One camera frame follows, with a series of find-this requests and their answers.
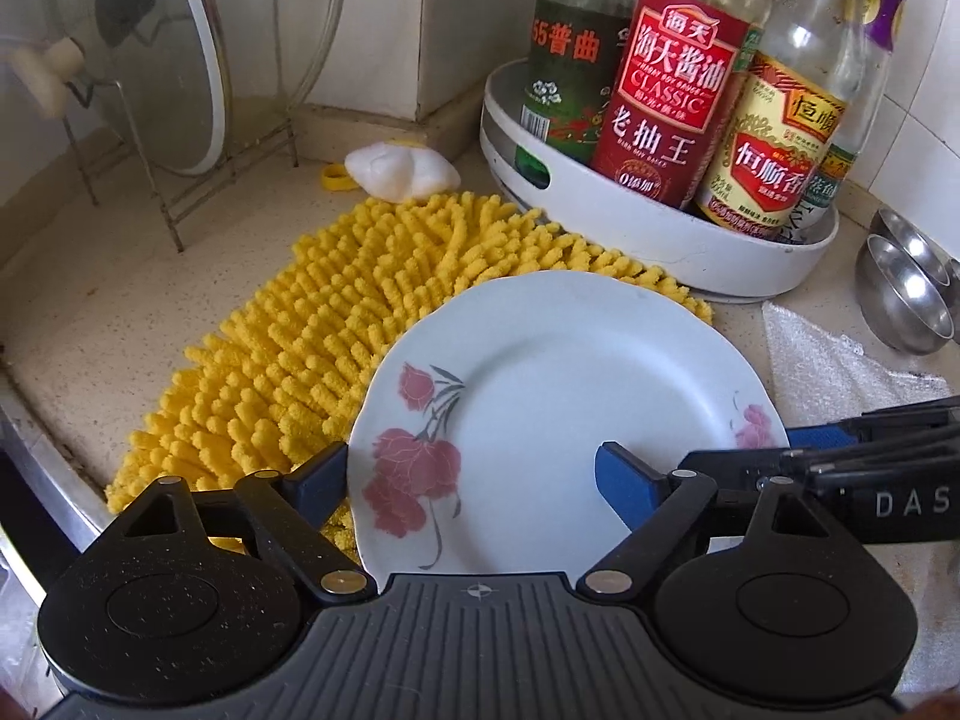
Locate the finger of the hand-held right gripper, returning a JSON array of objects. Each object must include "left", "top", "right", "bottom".
[
  {"left": 686, "top": 441, "right": 960, "bottom": 494},
  {"left": 787, "top": 397, "right": 960, "bottom": 458}
]

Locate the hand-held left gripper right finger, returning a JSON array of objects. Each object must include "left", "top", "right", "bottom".
[{"left": 577, "top": 441, "right": 822, "bottom": 605}]

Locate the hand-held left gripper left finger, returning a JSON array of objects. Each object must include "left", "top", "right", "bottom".
[{"left": 112, "top": 442, "right": 376, "bottom": 605}]

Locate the white floral plate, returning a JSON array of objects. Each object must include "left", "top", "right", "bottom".
[{"left": 346, "top": 270, "right": 792, "bottom": 593}]

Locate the stainless steel bowl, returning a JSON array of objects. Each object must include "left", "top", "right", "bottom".
[
  {"left": 855, "top": 234, "right": 955, "bottom": 355},
  {"left": 868, "top": 208, "right": 953, "bottom": 282},
  {"left": 943, "top": 259, "right": 960, "bottom": 346}
]

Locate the white textured cloth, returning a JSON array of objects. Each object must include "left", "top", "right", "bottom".
[{"left": 761, "top": 301, "right": 955, "bottom": 428}]

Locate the yellow chenille cloth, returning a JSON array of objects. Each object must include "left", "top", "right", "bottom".
[{"left": 105, "top": 193, "right": 713, "bottom": 563}]

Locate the white rotating condiment rack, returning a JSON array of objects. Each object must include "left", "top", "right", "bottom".
[{"left": 480, "top": 56, "right": 839, "bottom": 306}]

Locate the yellow red label vinegar bottle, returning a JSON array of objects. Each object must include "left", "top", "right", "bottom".
[{"left": 694, "top": 0, "right": 871, "bottom": 231}]

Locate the red label soy sauce bottle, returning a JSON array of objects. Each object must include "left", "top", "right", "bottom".
[{"left": 591, "top": 0, "right": 773, "bottom": 212}]

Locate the green label glass bottle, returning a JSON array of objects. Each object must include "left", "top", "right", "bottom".
[{"left": 523, "top": 0, "right": 647, "bottom": 167}]

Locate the glass lid with white knob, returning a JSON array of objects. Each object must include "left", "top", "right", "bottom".
[{"left": 9, "top": 0, "right": 227, "bottom": 179}]

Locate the purple label bottle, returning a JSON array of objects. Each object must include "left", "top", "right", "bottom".
[{"left": 814, "top": 0, "right": 920, "bottom": 239}]

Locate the glass lid with black knob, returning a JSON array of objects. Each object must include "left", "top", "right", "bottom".
[{"left": 34, "top": 0, "right": 348, "bottom": 115}]

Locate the wire lid rack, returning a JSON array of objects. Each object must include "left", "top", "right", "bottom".
[{"left": 60, "top": 75, "right": 301, "bottom": 254}]

